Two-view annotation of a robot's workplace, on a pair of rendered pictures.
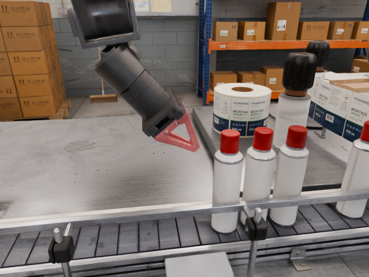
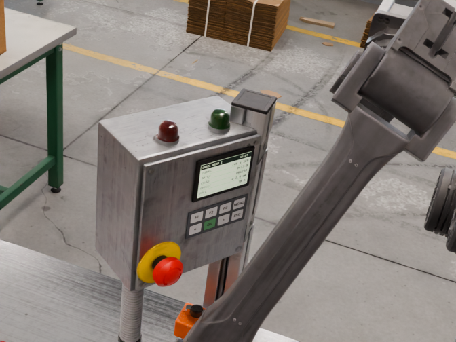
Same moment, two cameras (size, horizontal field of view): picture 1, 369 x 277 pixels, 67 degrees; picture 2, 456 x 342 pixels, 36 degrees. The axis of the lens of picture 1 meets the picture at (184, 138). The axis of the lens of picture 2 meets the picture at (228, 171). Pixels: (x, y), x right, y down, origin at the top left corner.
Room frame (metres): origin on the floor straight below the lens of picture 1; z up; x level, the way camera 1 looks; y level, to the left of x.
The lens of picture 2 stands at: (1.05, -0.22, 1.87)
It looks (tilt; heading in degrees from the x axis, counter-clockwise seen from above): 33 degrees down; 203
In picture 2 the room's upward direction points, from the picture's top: 8 degrees clockwise
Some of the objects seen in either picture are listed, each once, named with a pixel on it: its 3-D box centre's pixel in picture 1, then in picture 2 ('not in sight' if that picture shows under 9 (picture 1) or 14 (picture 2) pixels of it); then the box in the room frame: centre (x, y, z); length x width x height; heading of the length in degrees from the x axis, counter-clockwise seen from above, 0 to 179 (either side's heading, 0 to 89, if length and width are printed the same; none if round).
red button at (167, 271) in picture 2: not in sight; (165, 269); (0.50, -0.51, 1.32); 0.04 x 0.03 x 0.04; 153
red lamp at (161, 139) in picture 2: not in sight; (167, 131); (0.47, -0.54, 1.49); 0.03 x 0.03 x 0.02
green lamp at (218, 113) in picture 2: not in sight; (219, 119); (0.41, -0.51, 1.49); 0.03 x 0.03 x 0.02
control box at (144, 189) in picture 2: not in sight; (176, 192); (0.43, -0.54, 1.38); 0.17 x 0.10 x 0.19; 153
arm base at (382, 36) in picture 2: not in sight; (388, 58); (-0.02, -0.42, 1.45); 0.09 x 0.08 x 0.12; 97
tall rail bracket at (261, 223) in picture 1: (248, 238); not in sight; (0.38, -0.11, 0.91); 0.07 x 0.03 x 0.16; 8
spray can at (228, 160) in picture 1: (227, 182); not in sight; (0.45, -0.08, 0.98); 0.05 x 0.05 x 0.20
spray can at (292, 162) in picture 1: (289, 176); not in sight; (0.47, -0.20, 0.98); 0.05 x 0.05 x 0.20
